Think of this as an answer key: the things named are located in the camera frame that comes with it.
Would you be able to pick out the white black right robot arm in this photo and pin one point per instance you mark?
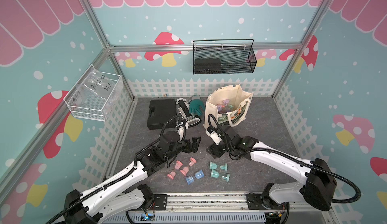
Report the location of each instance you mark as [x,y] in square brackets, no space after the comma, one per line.
[314,183]

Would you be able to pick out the pink hourglass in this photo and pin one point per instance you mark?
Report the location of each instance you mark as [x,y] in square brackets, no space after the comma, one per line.
[183,172]
[180,165]

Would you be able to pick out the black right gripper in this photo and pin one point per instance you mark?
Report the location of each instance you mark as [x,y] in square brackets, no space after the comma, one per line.
[212,149]

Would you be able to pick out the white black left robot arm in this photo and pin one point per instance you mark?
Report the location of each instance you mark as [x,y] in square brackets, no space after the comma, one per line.
[92,206]

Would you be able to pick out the black box in basket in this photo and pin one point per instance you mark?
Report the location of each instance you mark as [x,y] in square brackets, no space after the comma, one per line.
[204,66]

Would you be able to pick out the cream floral canvas tote bag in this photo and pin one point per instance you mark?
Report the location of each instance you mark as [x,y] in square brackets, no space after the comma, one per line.
[235,112]

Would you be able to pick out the green hourglass front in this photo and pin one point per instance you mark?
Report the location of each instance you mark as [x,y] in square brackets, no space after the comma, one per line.
[221,176]

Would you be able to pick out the purple hourglass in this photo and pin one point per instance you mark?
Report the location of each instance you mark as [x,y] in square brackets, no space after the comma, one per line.
[225,103]
[220,107]

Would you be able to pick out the clear acrylic wall bin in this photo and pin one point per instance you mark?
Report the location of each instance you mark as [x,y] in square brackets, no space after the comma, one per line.
[94,95]

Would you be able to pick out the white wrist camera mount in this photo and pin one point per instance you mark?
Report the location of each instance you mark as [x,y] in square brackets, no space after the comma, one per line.
[181,130]
[211,132]

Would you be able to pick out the black plastic tool case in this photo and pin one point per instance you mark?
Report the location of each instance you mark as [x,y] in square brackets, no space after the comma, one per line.
[160,111]

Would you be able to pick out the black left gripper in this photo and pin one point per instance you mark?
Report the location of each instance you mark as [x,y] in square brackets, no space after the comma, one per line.
[194,145]

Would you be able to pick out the green work glove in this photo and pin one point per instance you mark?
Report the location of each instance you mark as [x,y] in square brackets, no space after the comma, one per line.
[196,106]

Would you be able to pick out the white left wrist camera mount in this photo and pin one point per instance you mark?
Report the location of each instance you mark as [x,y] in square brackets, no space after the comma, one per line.
[181,130]

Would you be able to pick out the black wire mesh basket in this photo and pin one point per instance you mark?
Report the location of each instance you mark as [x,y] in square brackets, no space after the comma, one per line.
[237,55]

